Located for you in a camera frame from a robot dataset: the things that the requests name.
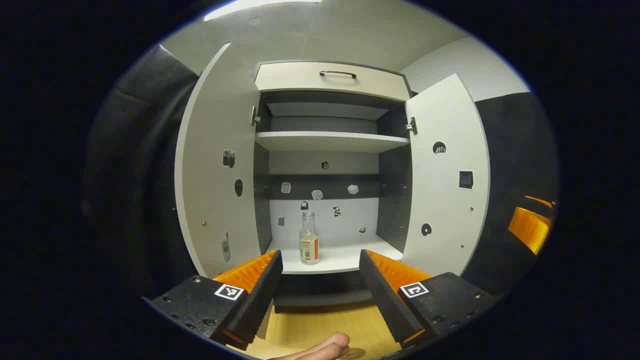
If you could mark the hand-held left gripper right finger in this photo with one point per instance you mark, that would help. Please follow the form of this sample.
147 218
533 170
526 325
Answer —
385 300

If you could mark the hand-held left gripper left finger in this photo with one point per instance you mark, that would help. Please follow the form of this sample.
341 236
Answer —
260 295

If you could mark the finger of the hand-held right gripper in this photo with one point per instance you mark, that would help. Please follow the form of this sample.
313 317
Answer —
540 201
530 230

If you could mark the clear glass bottle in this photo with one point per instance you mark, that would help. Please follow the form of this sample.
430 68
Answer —
309 245

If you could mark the cabinet door with cat sticker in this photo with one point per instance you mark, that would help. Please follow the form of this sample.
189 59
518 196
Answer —
440 200

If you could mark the metal door hinge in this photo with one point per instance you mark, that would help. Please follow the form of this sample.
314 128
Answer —
255 117
412 126

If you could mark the white cabinet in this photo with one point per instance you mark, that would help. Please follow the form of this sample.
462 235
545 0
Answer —
325 141

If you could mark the white cabinet drawer front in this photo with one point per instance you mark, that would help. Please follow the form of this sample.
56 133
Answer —
300 77

